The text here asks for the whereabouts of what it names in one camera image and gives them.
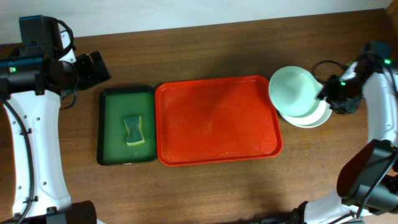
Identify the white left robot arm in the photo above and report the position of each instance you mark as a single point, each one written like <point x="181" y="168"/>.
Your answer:
<point x="32" y="87"/>

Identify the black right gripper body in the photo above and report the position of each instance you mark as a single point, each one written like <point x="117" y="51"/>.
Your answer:
<point x="334" y="93"/>

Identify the white plate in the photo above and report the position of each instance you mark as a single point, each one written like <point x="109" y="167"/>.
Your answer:
<point x="304" y="114"/>

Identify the light green plate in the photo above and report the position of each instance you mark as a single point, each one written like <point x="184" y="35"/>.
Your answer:
<point x="293" y="91"/>

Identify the dark green tray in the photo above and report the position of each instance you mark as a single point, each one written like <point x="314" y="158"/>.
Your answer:
<point x="115" y="106"/>

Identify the red plastic tray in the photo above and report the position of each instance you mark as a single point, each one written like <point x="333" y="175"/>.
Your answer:
<point x="216" y="120"/>

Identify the yellow green sponge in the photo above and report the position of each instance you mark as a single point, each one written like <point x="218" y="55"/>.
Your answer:
<point x="133" y="126"/>

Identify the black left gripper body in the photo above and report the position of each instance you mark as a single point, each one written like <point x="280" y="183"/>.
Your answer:
<point x="83" y="71"/>

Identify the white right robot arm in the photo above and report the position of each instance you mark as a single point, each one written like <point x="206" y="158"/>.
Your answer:
<point x="364" y="186"/>

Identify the light blue plate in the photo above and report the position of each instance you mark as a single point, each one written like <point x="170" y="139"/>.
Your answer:
<point x="325" y="119"/>

